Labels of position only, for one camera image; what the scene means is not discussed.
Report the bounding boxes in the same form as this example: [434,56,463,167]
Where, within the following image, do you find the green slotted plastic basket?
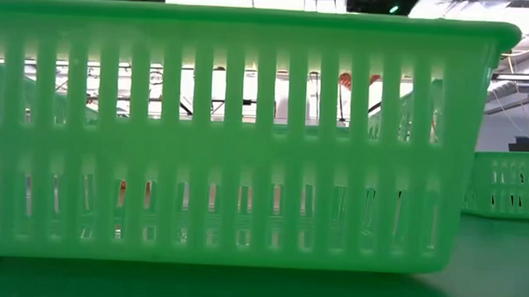
[0,0,525,278]
[460,149,529,219]

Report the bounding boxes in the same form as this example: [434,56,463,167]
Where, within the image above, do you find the grey ceiling pipes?
[485,26,529,118]

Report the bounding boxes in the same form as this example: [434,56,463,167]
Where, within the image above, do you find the thin yellow hanging cable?
[501,40,529,152]

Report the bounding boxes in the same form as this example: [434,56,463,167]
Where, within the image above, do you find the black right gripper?
[346,0,423,17]

